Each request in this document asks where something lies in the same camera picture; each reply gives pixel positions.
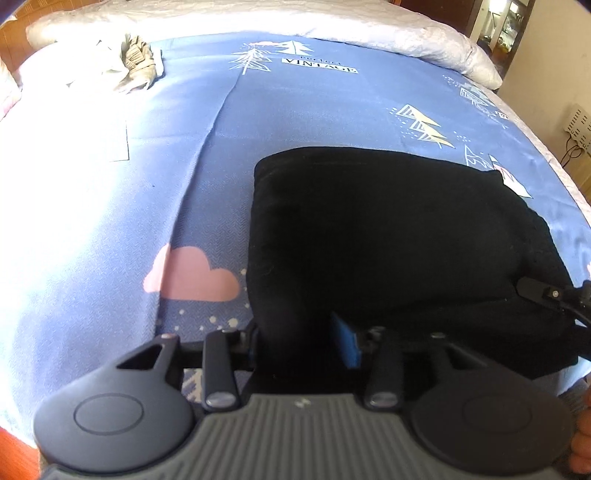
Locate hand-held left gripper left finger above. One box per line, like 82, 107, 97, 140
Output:
115, 321, 259, 412

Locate black cable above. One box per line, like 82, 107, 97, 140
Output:
560, 130, 583, 169

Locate pale green garment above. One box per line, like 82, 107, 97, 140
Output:
55, 33, 136, 91

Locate blue printed bed sheet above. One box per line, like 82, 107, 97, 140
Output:
0, 30, 591, 448

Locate white floral quilt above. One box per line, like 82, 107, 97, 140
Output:
25, 0, 504, 91

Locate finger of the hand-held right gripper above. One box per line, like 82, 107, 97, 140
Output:
516, 276, 591, 325

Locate beige knit garment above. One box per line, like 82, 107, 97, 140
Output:
113, 33, 165, 95

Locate black pants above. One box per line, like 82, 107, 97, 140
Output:
247, 147, 591, 394

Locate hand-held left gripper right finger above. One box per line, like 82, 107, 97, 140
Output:
329, 311, 491, 411

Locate glass display cabinet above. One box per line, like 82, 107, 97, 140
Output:
491, 0, 536, 52

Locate white vented wall box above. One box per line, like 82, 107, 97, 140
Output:
560, 104, 591, 153

